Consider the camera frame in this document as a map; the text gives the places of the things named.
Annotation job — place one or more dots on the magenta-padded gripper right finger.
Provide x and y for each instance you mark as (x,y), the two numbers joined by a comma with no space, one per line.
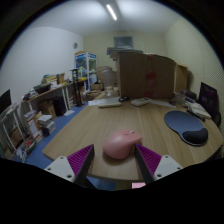
(166,165)

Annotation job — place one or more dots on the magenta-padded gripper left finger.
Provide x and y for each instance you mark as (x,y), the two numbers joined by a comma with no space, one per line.
(60,165)

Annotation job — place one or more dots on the pink computer mouse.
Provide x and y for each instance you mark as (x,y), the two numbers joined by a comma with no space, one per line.
(120,144)

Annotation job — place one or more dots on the blue mouse pad with wrist rest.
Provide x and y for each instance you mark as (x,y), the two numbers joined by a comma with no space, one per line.
(180,121)

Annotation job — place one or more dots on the stack of books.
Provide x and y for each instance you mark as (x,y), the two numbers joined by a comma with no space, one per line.
(45,122)

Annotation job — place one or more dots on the white metal rack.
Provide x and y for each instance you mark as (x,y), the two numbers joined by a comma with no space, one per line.
(10,126)

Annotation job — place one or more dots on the white remote control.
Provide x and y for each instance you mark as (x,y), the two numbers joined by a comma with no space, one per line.
(140,101)

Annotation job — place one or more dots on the wooden side desk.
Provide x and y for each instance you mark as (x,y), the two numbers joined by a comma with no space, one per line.
(46,92)

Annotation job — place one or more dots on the small black object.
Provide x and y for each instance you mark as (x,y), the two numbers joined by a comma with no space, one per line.
(123,99)

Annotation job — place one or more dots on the black office chair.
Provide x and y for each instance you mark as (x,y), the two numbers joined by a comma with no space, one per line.
(208,96)

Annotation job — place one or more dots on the black monitor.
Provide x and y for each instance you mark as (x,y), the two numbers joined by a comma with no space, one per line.
(5,100)

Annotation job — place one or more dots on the narrow brown cardboard box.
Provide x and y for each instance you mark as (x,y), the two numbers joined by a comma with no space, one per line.
(181,78)

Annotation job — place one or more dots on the large brown cardboard box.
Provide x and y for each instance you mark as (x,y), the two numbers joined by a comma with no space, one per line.
(140,75)

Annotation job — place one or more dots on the clear plastic jug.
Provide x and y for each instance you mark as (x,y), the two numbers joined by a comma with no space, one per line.
(108,80)

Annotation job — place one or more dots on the white and blue shelf unit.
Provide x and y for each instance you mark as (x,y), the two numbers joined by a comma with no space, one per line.
(86,66)

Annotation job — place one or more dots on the long ceiling light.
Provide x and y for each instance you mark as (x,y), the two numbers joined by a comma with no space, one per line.
(111,12)

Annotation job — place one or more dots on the round wall clock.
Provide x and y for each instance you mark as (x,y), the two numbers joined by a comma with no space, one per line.
(75,45)

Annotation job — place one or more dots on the small wall window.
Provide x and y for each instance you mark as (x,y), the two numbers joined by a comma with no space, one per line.
(123,41)

